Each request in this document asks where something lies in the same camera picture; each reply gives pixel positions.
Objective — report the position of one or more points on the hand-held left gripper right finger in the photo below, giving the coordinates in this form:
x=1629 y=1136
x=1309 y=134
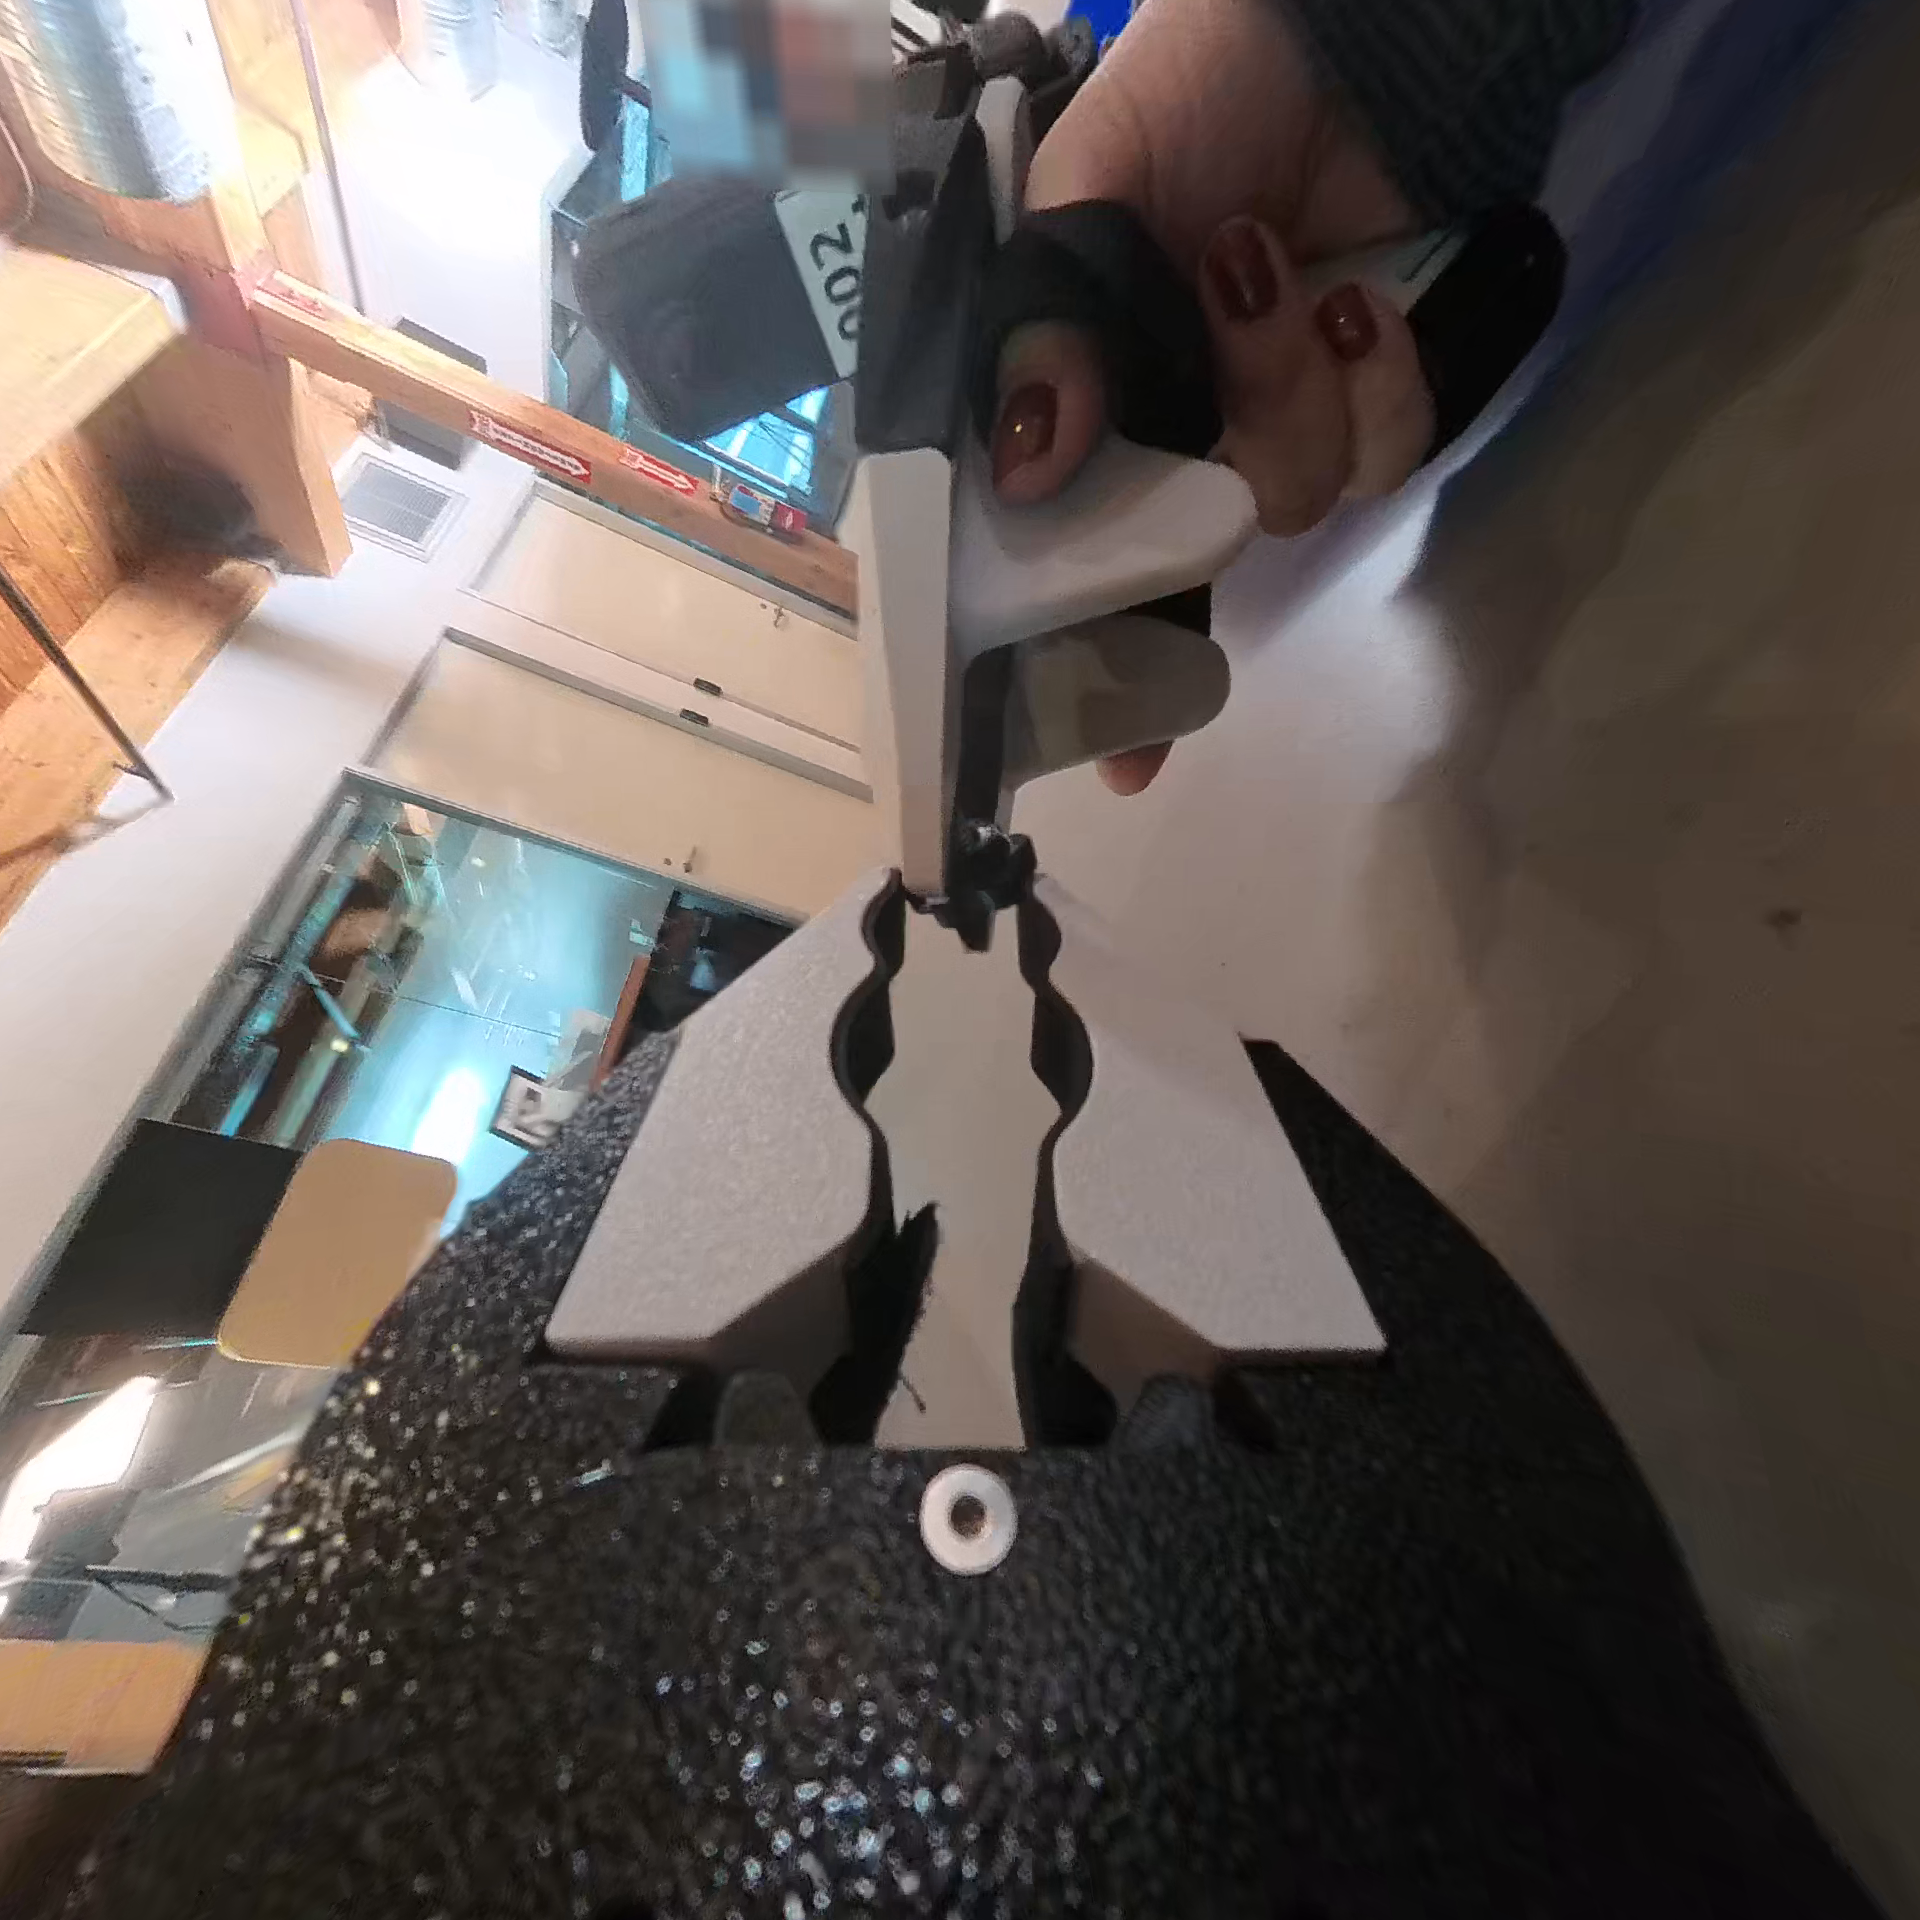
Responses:
x=1200 y=1201

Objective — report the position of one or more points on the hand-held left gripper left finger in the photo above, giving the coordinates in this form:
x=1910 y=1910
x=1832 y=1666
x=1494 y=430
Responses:
x=722 y=1184

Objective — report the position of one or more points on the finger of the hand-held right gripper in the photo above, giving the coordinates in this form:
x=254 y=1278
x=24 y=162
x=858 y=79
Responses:
x=914 y=674
x=1110 y=698

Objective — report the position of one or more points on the black thumb screw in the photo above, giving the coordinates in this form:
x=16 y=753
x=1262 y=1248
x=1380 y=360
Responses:
x=983 y=870

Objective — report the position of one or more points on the person's right forearm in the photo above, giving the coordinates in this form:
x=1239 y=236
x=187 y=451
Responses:
x=1440 y=90

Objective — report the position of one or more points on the person's right hand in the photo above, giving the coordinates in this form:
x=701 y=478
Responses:
x=1156 y=143

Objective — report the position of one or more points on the red fire extinguisher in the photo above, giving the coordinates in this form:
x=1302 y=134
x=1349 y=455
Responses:
x=764 y=511

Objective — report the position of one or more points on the white door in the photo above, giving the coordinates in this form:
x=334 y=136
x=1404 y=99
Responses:
x=646 y=600
x=600 y=764

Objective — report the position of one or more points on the tan rounded board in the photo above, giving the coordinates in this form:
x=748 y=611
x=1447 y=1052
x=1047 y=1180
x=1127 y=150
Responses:
x=339 y=1254

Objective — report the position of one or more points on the black square panel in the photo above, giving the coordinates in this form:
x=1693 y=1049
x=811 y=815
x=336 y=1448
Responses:
x=150 y=1230

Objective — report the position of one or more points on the wooden post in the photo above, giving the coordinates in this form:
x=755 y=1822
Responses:
x=451 y=398

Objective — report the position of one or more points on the glass wall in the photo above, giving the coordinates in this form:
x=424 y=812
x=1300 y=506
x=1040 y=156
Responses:
x=451 y=961

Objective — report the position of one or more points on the wall air vent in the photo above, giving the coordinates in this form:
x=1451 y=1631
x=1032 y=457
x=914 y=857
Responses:
x=398 y=504

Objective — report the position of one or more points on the silver ceiling duct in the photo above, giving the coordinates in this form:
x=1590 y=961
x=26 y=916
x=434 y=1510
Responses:
x=107 y=90

